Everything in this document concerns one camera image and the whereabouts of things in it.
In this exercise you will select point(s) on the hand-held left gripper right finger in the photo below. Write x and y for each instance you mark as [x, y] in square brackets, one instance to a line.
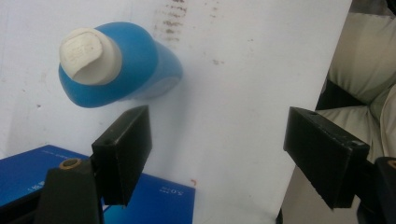
[330, 161]

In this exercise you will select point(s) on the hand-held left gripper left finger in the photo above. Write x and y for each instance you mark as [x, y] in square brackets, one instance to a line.
[123, 155]

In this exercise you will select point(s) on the blue bottle with white cap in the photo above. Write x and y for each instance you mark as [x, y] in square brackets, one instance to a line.
[137, 62]

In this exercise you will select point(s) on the beige cushion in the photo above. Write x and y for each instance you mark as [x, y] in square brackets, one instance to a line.
[378, 124]
[364, 56]

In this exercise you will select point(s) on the blue flat box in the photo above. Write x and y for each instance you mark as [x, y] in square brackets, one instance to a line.
[162, 205]

